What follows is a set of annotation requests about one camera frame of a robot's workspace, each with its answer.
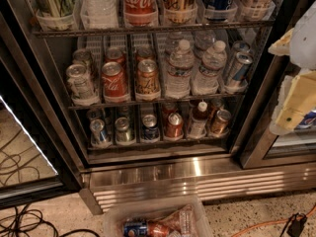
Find clear bottle top shelf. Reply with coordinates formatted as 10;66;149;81
81;0;119;29

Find red coca-cola can middle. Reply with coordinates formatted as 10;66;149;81
102;61;127;98

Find orange cable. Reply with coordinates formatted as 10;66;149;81
230;203;316;237

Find black cables on floor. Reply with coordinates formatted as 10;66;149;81
0;203;101;237

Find pepsi can behind right door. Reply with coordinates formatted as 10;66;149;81
297;110;316;129

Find clear water bottle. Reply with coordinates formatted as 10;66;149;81
192;40;227;95
166;39;195;99

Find blue pepsi can in bin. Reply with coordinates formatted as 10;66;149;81
123;220;148;237

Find red can bottom shelf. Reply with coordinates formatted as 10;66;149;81
165;113;184;139

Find silver white can middle shelf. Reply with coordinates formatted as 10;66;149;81
66;64;95;100

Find clear water bottle right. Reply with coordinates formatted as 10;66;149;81
192;40;227;95

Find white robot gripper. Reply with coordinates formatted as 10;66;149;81
268;1;316;135

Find black plug on floor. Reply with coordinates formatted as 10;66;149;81
287;213;307;237

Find glass fridge door right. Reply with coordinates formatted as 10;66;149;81
232;0;316;169

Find silver blue can bottom left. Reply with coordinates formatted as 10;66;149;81
90;118;110;144

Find silver blue slim can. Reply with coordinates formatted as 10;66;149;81
225;51;253;87

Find orange can middle shelf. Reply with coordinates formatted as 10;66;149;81
136;59;160;94

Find clear water bottle left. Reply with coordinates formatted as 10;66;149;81
166;39;195;99

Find clear plastic bin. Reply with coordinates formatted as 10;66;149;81
103;196;213;237

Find glass fridge door left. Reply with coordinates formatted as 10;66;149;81
0;63;79;209

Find red coca-cola bottle top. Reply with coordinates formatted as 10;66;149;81
124;0;154;26

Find small white-capped bottle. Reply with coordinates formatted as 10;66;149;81
188;101;208;138

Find blue pepsi can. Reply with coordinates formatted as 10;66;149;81
123;220;148;237
142;115;159;141

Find green silver can bottom shelf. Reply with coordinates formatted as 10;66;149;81
115;117;133;142

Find bronze can bottom right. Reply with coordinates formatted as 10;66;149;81
210;110;231;135

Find plastic bottle in bin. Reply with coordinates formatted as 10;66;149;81
147;204;197;237

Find glass fridge door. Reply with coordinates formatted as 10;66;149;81
232;0;316;169
0;63;79;209

